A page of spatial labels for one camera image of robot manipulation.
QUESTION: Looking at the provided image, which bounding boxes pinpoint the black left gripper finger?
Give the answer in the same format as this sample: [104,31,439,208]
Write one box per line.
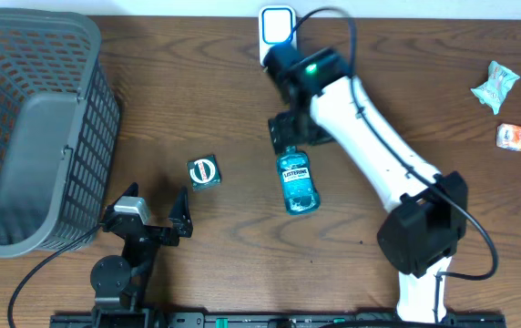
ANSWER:
[169,187,193,238]
[112,182,138,210]

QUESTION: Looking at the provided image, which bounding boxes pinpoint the green Zam-Buk ointment tin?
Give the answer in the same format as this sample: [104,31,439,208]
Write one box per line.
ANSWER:
[187,155,221,190]

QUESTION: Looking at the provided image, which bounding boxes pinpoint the teal Listerine mouthwash bottle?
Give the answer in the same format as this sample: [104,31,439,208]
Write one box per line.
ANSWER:
[276,146,321,215]

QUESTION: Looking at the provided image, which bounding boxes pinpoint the mint green wipes pack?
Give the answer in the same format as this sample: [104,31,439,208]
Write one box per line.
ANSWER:
[471,61,520,115]

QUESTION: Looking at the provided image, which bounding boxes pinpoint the orange small sachet packet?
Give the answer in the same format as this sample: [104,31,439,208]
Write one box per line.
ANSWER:
[495,124,521,152]

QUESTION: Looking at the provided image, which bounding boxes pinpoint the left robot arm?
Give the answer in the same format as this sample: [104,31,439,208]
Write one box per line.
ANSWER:
[90,182,193,313]

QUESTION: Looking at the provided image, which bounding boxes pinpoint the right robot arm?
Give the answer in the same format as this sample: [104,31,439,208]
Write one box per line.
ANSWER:
[261,43,468,323]

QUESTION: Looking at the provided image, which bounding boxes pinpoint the white barcode scanner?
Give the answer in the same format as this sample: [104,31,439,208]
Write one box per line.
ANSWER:
[258,5,297,67]

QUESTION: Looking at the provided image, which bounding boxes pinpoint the grey plastic shopping basket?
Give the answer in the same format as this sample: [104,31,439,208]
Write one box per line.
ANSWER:
[0,8,121,258]

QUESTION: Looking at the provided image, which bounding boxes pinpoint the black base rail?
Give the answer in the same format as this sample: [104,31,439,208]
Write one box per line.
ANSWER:
[50,307,507,328]

